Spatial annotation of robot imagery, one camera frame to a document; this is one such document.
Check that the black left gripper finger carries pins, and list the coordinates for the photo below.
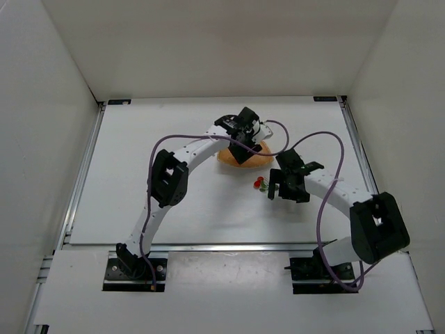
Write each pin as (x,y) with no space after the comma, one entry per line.
(248,154)
(236,151)

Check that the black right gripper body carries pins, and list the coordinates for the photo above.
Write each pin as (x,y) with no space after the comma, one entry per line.
(287,184)

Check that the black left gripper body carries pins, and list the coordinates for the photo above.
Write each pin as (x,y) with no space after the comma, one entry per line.
(241,145)

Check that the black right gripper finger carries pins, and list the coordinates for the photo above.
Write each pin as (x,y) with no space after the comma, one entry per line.
(284,191)
(274,181)

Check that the fake tomato sprig with leaves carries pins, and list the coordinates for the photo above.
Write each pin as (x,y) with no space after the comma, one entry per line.
(261,184)

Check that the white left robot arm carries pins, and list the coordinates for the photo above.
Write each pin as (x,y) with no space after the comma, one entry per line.
(173,159)

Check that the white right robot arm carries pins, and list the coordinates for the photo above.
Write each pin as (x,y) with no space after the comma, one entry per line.
(377,228)

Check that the woven bamboo fruit basket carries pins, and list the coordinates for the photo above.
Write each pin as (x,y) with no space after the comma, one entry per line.
(256,161)

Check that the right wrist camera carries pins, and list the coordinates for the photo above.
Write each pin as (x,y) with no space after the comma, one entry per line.
(307,169)

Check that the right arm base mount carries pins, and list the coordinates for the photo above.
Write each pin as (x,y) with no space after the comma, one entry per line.
(310,276)

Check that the right aluminium frame rail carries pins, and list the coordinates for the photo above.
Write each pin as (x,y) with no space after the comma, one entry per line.
(367,173)

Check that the aluminium frame rail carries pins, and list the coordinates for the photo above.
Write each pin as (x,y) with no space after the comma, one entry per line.
(66,223)
(367,173)

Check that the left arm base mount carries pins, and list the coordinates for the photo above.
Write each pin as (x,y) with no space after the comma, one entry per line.
(126,272)

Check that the left aluminium frame rail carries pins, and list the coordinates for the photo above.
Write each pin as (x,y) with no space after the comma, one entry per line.
(66,223)

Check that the aluminium table edge rail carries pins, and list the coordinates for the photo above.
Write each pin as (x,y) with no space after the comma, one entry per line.
(279,247)

